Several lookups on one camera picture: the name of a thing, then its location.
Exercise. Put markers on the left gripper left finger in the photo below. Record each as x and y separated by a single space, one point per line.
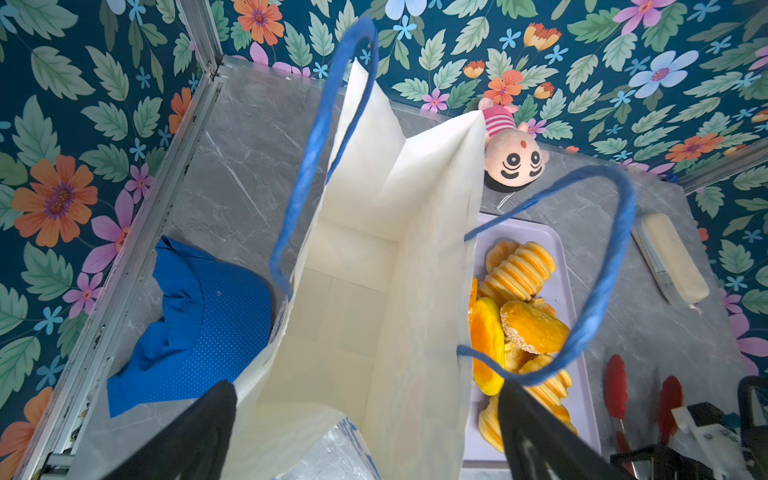
193 446

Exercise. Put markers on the beige sponge block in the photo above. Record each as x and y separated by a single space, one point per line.
671 265

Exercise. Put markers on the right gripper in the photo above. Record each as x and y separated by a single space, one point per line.
728 455

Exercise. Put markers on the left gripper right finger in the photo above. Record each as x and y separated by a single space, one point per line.
538 446

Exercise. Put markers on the ridged long bread top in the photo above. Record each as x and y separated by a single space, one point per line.
516 272

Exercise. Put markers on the small croissant bread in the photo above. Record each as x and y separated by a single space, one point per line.
489 425

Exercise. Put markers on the ridged long bread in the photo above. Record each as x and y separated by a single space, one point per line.
551 392
516 272

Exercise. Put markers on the red silicone tongs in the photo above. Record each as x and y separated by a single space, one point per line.
624 402

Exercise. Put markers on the lavender tray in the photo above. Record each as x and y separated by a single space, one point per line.
555 299

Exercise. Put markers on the cartoon face plush toy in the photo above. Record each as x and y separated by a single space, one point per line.
513 158

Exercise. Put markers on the oval orange bread left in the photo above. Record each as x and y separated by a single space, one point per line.
487 337

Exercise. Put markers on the checkered paper bag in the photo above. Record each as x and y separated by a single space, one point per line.
375 259

